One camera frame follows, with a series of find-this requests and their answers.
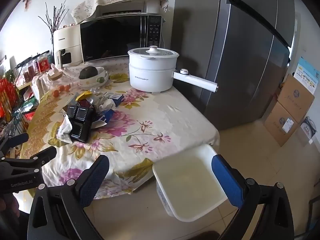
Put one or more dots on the white blue printed bag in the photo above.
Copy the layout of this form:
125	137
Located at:
308	130

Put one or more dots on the white ceramic bowl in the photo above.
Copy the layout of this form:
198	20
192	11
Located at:
98	81

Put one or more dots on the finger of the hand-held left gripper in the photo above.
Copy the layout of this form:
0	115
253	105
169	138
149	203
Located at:
42	155
15	140

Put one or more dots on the small-flower print cloth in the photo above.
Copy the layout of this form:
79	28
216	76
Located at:
110	62

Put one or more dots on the small blue box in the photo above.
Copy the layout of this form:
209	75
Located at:
116	99

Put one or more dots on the grey refrigerator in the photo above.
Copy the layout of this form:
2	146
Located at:
237	55

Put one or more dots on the floral cloth cover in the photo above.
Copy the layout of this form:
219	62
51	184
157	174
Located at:
112	0

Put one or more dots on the black microwave oven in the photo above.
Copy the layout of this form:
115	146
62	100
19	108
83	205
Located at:
112	37

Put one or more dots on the blue white packet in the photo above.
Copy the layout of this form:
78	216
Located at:
105	118

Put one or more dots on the yellow foil wrapper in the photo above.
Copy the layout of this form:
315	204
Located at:
85	95

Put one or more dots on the dried branches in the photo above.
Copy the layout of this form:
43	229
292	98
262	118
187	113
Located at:
56	15

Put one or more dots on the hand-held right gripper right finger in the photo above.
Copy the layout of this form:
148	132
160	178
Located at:
227	180

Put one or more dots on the black plastic tray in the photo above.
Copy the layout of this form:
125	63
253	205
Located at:
80	125

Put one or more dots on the white plastic bin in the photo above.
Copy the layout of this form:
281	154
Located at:
187	180

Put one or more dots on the blue wall poster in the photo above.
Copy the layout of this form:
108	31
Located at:
307	71

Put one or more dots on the stack of red packets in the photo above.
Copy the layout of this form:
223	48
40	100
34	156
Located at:
7	97

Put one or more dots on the red white carton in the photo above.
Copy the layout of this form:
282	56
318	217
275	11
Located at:
86	103

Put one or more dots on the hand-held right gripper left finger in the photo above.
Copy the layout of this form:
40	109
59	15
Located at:
93	180

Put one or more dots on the white electric pot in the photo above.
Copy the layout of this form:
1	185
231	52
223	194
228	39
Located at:
150	75

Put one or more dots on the white covered appliance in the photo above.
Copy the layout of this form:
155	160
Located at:
150	7

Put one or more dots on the red label jar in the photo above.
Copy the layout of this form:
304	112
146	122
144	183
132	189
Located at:
43	64

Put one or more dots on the cream countertop appliance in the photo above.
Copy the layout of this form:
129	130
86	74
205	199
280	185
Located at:
67	40

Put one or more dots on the floral tablecloth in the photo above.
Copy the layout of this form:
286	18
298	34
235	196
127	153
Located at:
150	120

